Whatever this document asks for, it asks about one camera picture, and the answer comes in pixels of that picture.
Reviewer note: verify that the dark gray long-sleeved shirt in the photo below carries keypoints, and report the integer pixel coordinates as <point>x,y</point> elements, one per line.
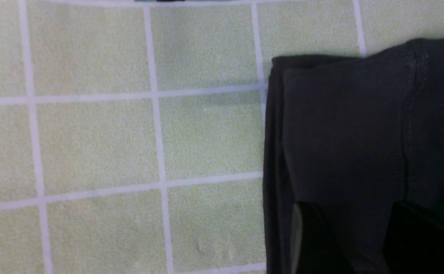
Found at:
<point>348,137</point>

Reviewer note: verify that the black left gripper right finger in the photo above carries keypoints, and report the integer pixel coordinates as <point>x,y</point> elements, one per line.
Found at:
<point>414,243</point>

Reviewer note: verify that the green checkered table mat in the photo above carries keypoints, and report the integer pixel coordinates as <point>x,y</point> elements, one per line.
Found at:
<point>131,131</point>

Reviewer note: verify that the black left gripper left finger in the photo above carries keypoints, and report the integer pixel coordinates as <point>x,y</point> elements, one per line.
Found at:
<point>317,243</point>

